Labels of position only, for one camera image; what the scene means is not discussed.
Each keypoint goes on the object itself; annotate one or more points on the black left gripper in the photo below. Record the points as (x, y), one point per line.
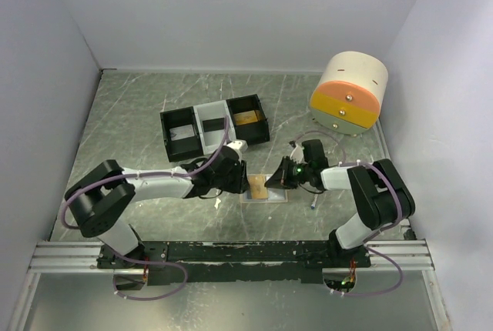
(241, 184)

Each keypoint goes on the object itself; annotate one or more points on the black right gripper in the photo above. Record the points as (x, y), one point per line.
(281, 178)

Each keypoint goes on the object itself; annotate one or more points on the beige leather card holder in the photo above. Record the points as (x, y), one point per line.
(275, 195)

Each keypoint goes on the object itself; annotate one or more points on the gold VIP card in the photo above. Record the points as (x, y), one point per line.
(258, 190)

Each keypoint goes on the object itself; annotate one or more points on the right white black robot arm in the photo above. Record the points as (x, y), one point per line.
(381, 197)

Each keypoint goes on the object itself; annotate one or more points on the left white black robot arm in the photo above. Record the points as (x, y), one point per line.
(98, 200)

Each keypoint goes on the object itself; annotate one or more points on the black card in bin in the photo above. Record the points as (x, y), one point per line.
(212, 125)

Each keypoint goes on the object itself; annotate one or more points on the white card in bin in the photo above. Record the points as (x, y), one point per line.
(182, 132)

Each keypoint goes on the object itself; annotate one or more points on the gold card in bin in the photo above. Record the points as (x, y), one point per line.
(247, 117)

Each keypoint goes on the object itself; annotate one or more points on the white blue pen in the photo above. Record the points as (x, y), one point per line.
(314, 202)

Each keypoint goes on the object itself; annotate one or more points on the black right tray bin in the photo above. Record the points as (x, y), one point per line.
(255, 133)

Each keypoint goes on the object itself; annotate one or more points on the black tray bin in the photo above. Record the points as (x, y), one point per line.
(183, 149)
(255, 133)

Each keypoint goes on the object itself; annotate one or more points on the white middle tray bin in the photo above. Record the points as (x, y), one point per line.
(210, 141)

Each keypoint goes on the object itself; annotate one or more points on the black left tray bin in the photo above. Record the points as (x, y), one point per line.
(183, 149)

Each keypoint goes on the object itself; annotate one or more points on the cream round drawer cabinet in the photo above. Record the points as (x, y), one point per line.
(349, 96)

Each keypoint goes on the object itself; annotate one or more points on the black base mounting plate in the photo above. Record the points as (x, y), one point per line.
(214, 262)

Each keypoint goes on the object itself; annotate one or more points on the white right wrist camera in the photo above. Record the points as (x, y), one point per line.
(297, 155)

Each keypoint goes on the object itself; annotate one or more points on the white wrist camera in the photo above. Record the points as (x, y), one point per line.
(297, 155)
(239, 146)

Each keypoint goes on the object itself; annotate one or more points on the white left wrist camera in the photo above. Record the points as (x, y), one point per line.
(239, 146)

